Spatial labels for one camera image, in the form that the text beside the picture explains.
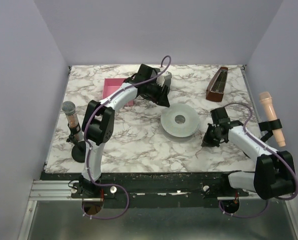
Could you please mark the white perforated cable spool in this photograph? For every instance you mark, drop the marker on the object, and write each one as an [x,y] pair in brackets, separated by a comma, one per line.
[180,120]

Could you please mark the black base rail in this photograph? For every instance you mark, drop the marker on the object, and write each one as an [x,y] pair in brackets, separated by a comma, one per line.
[151,190]

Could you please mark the pink plastic box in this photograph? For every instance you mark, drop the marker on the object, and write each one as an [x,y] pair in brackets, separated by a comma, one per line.
[114,90]

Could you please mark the glitter toy microphone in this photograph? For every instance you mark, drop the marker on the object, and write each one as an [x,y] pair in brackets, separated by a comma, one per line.
[69,109]

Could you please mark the beige toy microphone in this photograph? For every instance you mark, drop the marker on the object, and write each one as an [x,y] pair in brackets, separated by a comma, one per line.
[266,100]

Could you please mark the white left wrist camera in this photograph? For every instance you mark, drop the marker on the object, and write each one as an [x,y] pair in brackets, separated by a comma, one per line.
[165,77]

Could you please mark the brown wooden metronome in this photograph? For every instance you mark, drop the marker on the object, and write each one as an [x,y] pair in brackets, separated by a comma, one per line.
[216,87]

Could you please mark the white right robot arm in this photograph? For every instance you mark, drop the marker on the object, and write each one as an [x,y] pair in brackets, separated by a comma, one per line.
[274,175]

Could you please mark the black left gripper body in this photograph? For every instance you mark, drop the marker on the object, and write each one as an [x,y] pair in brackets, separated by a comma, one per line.
[161,95]

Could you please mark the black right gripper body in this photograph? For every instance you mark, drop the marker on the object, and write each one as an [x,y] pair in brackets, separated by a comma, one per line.
[208,137]

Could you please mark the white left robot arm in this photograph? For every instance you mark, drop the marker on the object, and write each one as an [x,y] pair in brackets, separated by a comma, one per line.
[99,118]

